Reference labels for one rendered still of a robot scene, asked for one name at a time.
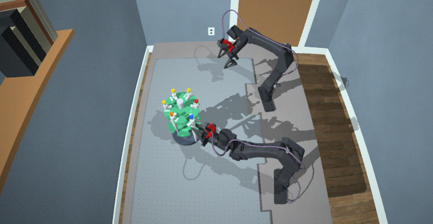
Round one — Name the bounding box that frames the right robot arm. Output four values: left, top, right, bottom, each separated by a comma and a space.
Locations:
227, 25, 293, 112

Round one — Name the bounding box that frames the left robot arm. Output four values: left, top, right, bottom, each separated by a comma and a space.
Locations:
217, 128, 305, 204

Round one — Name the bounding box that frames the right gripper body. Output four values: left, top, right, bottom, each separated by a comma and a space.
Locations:
223, 39, 242, 63

